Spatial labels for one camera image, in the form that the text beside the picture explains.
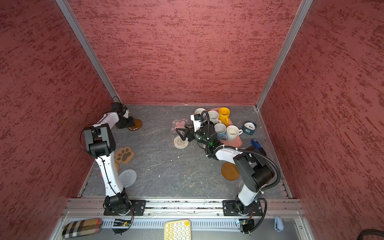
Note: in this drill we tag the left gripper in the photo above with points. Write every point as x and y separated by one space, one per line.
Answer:
131 123

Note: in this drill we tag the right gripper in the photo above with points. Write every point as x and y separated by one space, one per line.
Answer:
186 130

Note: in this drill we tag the beige woven round coaster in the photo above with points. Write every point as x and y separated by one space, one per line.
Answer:
179 143

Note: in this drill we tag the pink flower coaster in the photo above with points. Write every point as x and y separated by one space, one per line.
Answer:
180 124

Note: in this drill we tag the dark glossy brown coaster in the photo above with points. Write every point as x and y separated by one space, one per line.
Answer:
137 125

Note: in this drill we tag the paw print cork coaster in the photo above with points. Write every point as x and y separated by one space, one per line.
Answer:
124 155

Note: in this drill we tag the brown wooden round coaster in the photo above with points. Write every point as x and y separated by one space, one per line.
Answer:
230 172

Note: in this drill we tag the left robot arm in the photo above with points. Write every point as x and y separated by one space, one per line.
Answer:
100 144

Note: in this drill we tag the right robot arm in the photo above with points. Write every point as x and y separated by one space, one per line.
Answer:
257 171

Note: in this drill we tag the grey round coaster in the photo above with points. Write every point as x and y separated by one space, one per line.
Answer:
128 177

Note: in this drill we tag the purple mug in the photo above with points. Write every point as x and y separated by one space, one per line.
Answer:
199 111

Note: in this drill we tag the white mug back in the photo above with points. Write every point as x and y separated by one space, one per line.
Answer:
214 117

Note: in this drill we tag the white mug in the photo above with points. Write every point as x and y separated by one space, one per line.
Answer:
214 117
233 132

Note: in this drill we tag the blue mug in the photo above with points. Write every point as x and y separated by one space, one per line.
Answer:
221 130

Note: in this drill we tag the yellow mug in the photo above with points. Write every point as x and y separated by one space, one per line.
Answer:
224 116

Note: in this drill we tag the white mug right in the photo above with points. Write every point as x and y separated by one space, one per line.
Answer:
233 132

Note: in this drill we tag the pink tray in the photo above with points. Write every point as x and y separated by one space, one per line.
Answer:
237 142

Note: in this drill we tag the blue stapler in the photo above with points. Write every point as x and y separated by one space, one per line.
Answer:
258 147

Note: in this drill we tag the yellow keypad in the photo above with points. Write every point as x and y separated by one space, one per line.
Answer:
178 230

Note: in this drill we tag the plaid glasses case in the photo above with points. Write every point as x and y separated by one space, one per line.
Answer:
82 228

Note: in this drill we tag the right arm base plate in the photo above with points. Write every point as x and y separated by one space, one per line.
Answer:
229 207

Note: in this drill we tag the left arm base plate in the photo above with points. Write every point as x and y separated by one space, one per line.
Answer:
138 207

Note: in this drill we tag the black cable corner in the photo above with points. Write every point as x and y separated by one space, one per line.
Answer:
370 232

